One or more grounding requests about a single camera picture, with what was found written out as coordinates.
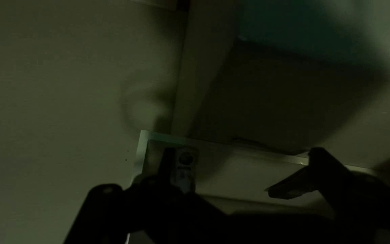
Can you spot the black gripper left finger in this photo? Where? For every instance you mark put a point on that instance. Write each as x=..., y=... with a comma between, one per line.
x=158, y=212

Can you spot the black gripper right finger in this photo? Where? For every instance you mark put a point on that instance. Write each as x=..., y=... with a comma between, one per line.
x=348, y=198

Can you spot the white rimmed tray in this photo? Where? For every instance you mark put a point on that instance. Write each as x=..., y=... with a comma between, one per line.
x=240, y=171

